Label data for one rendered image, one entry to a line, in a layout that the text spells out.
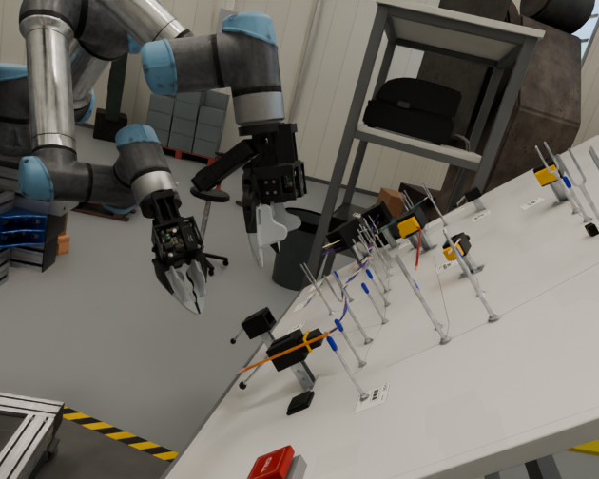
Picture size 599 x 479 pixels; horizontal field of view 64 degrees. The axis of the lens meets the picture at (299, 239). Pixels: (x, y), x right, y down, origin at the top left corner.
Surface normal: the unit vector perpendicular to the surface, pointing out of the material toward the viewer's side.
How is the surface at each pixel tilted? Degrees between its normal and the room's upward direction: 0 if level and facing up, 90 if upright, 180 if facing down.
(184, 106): 90
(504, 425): 46
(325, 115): 90
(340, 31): 90
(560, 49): 63
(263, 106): 80
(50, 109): 53
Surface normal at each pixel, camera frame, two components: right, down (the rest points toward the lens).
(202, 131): 0.08, 0.30
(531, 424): -0.51, -0.86
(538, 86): 0.35, -0.11
